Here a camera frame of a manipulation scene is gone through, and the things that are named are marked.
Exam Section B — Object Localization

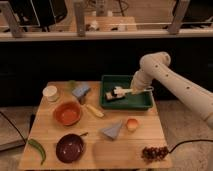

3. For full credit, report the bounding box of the dark purple bowl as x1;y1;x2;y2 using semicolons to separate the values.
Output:
56;134;85;163

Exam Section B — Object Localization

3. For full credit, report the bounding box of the dark red grape bunch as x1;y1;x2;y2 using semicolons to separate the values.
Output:
141;146;169;163

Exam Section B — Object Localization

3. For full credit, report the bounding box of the black cable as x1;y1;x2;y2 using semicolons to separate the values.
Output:
0;111;28;144
168;138;213;154

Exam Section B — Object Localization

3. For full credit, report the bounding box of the black cable right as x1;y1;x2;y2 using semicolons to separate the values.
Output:
168;138;213;154

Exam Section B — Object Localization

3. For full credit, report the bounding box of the green chili pepper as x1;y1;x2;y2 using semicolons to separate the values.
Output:
28;139;46;164

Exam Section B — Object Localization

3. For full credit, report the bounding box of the white black dish brush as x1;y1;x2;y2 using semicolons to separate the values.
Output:
110;86;132;99

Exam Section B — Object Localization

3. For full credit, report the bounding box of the tan sponge block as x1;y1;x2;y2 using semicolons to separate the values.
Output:
105;92;124;101

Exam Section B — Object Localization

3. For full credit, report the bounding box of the white cup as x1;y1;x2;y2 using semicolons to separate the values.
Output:
42;85;59;102

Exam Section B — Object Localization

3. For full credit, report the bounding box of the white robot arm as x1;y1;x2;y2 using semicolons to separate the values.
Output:
131;52;213;129

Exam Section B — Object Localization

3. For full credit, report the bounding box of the orange bowl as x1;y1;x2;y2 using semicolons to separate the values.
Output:
53;101;81;126

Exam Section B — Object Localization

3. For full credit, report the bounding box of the black cable left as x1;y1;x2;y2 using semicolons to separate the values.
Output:
0;111;28;144

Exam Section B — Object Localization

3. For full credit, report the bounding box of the orange peach toy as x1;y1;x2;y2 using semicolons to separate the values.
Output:
126;118;139;132

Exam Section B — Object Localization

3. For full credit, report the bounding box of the small green cup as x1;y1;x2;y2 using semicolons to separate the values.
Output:
68;80;77;90

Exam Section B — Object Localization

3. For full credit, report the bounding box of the blue sponge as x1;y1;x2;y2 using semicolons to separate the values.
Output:
72;83;90;99

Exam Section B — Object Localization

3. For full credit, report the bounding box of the green plastic tray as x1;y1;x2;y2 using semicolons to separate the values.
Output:
99;75;153;110

